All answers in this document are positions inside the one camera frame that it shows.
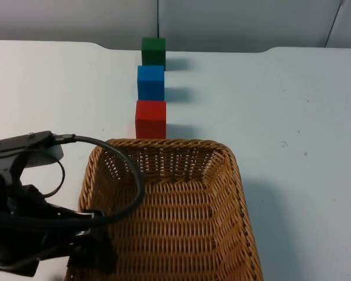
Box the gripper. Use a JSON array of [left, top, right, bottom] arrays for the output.
[[0, 171, 118, 278]]

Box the pale brown wicker basket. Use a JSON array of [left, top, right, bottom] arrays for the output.
[[64, 138, 264, 281]]

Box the red cube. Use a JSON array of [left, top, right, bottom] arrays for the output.
[[135, 100, 167, 140]]

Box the blue cube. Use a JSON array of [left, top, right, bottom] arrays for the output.
[[137, 65, 166, 102]]

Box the green cube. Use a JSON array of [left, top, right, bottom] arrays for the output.
[[141, 37, 167, 68]]

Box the thin black cable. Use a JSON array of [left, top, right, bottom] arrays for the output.
[[23, 149, 66, 200]]

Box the thick black cable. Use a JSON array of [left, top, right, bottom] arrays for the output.
[[0, 133, 145, 232]]

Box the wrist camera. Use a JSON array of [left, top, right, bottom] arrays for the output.
[[0, 131, 64, 176]]

